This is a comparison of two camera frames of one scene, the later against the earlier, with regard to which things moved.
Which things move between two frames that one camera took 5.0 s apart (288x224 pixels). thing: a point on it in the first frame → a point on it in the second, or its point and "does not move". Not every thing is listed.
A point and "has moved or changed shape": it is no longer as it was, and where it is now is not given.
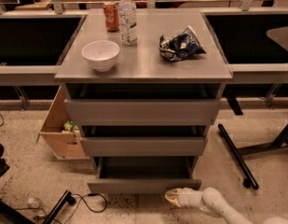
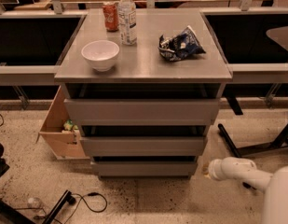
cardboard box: [59, 132] does not move
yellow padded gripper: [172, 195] → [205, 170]
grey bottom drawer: [143, 175] has moved or changed shape
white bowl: [102, 54] does not move
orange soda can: [112, 16] does not move
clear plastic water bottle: [128, 18] does not move
